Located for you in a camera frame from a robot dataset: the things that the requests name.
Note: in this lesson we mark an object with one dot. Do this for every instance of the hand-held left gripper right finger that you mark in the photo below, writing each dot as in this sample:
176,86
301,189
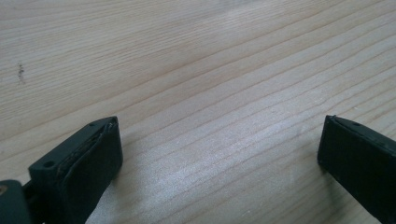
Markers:
358,155

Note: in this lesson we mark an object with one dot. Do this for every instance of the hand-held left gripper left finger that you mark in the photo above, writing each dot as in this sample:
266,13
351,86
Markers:
84,168

